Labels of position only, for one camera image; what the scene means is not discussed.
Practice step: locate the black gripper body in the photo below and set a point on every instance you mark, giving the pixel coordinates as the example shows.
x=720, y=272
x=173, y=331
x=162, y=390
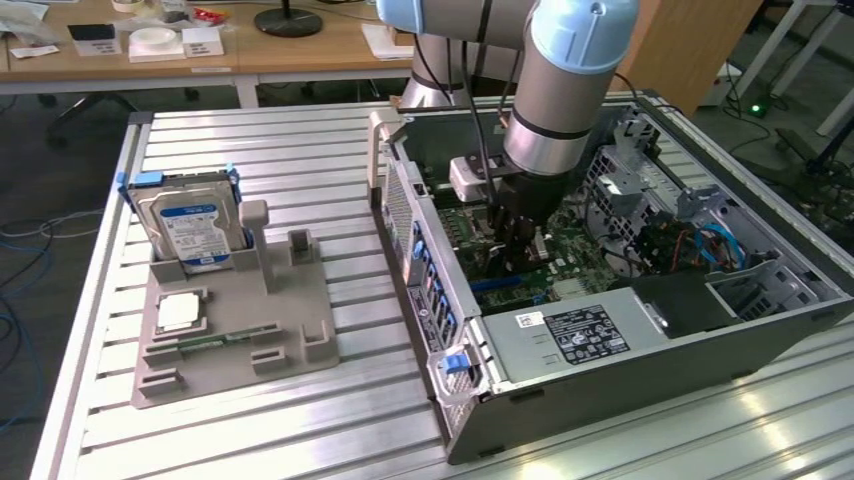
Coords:
x=535, y=197

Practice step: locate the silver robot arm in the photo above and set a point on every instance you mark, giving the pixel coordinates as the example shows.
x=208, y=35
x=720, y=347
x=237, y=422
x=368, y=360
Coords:
x=568, y=100

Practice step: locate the CPU socket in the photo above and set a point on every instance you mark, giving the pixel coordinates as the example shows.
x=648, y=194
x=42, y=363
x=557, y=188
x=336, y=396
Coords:
x=477, y=225

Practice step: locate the blue expansion slot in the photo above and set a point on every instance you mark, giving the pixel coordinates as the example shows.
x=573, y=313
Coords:
x=497, y=284

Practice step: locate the green motherboard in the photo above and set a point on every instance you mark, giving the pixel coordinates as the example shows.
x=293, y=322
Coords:
x=581, y=270

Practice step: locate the metal disk bay cage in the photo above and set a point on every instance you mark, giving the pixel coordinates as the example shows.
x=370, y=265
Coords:
x=621, y=190

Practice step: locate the blue expansion card retainer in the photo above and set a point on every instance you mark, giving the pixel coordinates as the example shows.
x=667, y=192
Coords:
x=437, y=290

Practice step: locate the grey power supply unit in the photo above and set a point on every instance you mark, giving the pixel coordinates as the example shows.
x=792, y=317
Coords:
x=528, y=345

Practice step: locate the blue case latch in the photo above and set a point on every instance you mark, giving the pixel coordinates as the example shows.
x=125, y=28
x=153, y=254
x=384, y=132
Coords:
x=454, y=363

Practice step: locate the open grey PC case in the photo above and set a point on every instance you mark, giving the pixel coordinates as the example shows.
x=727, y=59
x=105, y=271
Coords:
x=601, y=400

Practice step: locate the white box with red mark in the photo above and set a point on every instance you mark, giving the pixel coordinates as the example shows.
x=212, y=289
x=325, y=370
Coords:
x=724, y=92

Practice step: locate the grey plastic parts rack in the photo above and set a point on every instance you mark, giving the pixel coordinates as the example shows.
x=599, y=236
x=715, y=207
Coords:
x=281, y=300

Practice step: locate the wooden cabinet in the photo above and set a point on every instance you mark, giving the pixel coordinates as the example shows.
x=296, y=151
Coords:
x=681, y=50

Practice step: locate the device with green light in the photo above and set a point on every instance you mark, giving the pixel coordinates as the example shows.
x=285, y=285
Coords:
x=756, y=108

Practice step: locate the white paper stack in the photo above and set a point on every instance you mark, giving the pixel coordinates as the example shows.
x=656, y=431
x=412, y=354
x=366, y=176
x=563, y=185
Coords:
x=384, y=45

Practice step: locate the black metal stand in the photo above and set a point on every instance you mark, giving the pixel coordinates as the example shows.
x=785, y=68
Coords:
x=801, y=145

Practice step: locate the wooden desk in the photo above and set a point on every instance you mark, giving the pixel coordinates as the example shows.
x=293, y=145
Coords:
x=301, y=55

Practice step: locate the hard disk with blue carrier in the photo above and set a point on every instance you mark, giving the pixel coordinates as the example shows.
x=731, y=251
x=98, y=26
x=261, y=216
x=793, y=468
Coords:
x=194, y=225

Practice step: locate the green RAM stick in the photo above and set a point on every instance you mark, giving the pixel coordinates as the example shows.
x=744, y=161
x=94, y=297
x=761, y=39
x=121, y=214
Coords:
x=214, y=341

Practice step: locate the black round stand base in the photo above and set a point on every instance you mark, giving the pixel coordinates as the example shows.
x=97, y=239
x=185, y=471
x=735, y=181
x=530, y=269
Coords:
x=288, y=22

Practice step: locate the silver CPU chip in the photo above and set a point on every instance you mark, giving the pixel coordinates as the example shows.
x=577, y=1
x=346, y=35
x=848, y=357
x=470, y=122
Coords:
x=180, y=311

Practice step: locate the white labelled box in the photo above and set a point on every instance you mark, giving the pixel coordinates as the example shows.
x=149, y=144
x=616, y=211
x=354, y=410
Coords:
x=204, y=40

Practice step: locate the red packet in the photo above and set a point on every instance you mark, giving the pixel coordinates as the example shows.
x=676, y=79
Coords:
x=209, y=16

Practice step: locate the white flat box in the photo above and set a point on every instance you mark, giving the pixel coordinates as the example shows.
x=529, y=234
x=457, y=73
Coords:
x=161, y=56

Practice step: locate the black office chair base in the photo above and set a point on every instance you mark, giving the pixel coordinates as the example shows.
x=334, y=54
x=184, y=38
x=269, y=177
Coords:
x=87, y=107

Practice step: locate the black and white box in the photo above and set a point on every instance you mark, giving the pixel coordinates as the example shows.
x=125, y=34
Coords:
x=94, y=42

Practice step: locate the beige tape roll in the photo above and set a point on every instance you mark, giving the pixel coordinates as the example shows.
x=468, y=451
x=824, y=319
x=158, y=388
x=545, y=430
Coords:
x=128, y=5

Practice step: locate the white card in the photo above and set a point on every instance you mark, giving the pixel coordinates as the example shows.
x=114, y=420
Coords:
x=34, y=51

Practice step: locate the clear plastic bag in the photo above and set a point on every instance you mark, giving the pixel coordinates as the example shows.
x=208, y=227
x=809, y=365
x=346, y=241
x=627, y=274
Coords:
x=23, y=22

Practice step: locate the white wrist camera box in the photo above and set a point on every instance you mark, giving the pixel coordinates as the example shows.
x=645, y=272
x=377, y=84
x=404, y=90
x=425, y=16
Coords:
x=468, y=180

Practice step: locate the white desk frame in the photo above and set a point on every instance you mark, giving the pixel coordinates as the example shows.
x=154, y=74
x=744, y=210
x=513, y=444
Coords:
x=767, y=50

